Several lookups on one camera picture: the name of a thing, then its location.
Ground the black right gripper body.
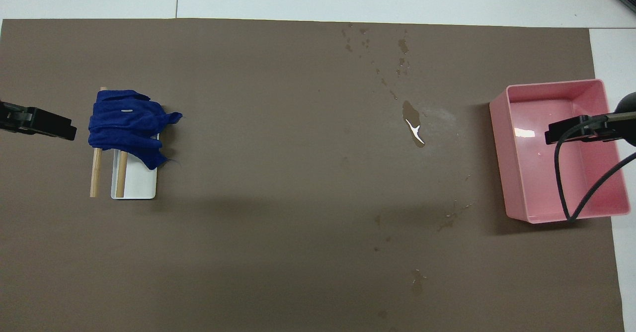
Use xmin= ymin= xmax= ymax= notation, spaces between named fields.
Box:
xmin=609 ymin=90 xmax=636 ymax=147

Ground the blue towel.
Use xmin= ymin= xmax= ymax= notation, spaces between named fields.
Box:
xmin=88 ymin=89 xmax=183 ymax=170

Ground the pink plastic bin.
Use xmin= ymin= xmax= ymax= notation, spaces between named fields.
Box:
xmin=489 ymin=79 xmax=631 ymax=224

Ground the white rack with wooden rods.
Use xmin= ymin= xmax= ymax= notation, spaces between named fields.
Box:
xmin=89 ymin=86 xmax=159 ymax=200

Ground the brown table mat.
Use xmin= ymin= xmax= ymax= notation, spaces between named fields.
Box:
xmin=0 ymin=18 xmax=626 ymax=332

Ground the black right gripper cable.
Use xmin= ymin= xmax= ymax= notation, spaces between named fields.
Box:
xmin=554 ymin=112 xmax=636 ymax=222

